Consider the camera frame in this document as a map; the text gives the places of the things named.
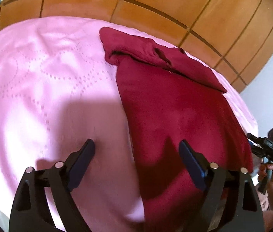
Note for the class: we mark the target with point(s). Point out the dark red garment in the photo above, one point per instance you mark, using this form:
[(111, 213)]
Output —
[(168, 97)]

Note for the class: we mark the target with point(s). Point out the pink bedspread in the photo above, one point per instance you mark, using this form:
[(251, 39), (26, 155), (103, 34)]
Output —
[(56, 91)]

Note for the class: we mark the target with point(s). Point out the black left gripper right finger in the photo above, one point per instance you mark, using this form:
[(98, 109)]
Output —
[(242, 210)]

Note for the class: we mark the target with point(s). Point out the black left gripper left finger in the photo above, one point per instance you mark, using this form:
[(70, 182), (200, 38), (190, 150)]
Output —
[(30, 210)]

